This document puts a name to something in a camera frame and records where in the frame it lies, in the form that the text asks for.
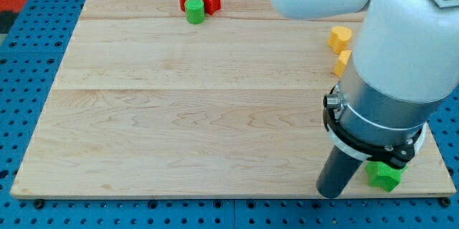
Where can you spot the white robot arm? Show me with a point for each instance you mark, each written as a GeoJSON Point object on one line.
{"type": "Point", "coordinates": [404, 64]}

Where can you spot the green cylinder block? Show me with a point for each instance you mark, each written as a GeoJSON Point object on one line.
{"type": "Point", "coordinates": [195, 13]}

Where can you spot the yellow heart block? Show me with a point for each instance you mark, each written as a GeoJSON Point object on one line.
{"type": "Point", "coordinates": [339, 38]}

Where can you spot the green star block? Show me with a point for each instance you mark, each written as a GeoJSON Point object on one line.
{"type": "Point", "coordinates": [383, 176]}

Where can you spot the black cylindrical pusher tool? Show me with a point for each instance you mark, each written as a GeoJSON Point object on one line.
{"type": "Point", "coordinates": [336, 173]}

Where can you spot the wooden board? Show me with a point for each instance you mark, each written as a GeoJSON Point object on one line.
{"type": "Point", "coordinates": [145, 105]}

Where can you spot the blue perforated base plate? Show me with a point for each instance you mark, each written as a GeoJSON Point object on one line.
{"type": "Point", "coordinates": [30, 55]}

